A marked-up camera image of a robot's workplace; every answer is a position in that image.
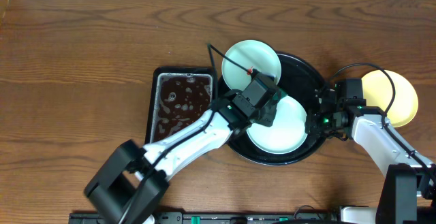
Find yellow plate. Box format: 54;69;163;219
360;69;419;128

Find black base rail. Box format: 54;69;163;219
67;211;341;224

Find light green plate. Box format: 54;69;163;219
247;96;307;155

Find rectangular black soapy tray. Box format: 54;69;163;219
144;67;214;144

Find round black tray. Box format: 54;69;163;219
227;52;326;166

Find light blue plate left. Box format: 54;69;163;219
221;40;281;91

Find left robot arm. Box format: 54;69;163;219
84;92;283;223

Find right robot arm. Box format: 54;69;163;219
305;89;435;223

